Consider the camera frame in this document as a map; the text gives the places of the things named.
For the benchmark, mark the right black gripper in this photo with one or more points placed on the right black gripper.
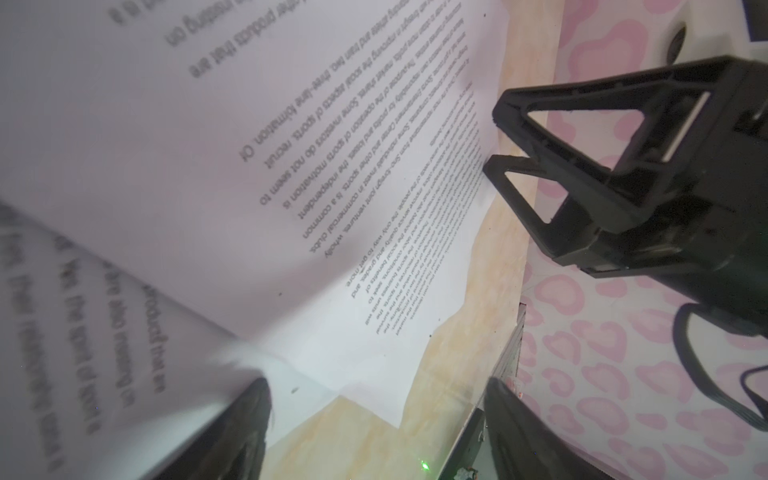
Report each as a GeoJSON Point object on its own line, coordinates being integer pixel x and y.
{"type": "Point", "coordinates": [661, 172]}

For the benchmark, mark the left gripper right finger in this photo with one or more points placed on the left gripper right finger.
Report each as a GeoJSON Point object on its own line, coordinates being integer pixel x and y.
{"type": "Point", "coordinates": [523, 447]}

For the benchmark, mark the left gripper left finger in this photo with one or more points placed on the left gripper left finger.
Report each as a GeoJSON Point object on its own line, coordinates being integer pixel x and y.
{"type": "Point", "coordinates": [234, 445]}

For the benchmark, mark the text paper sheet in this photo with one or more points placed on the text paper sheet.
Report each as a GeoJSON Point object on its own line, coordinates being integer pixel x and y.
{"type": "Point", "coordinates": [306, 174]}

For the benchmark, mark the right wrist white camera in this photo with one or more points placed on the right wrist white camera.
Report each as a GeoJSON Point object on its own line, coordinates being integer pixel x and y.
{"type": "Point", "coordinates": [710, 28]}

